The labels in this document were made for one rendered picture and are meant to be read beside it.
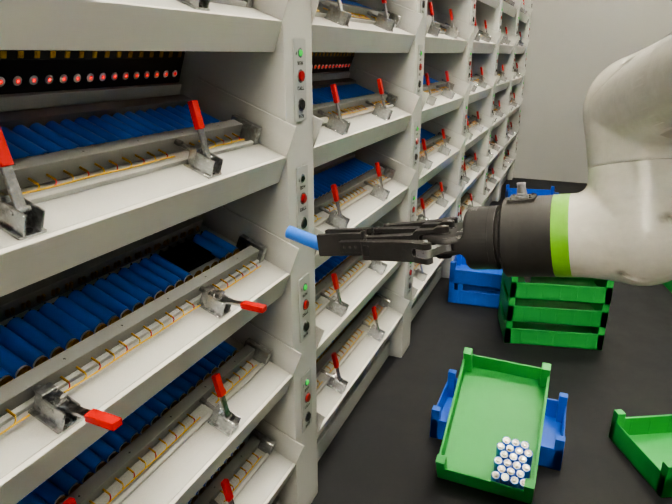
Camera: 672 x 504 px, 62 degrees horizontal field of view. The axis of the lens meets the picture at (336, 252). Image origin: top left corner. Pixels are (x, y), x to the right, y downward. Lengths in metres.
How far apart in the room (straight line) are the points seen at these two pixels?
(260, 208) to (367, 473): 0.69
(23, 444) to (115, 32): 0.39
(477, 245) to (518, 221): 0.05
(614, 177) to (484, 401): 0.89
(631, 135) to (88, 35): 0.51
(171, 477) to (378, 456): 0.67
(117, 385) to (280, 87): 0.48
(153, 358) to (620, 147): 0.56
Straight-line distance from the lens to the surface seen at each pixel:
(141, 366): 0.69
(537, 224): 0.62
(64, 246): 0.56
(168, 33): 0.66
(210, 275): 0.82
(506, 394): 1.43
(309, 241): 0.75
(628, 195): 0.61
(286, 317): 0.97
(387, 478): 1.33
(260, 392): 0.96
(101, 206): 0.60
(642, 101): 0.57
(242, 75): 0.90
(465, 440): 1.38
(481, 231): 0.64
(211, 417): 0.89
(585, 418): 1.62
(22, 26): 0.54
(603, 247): 0.62
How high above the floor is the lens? 0.88
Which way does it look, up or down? 20 degrees down
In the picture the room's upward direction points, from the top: straight up
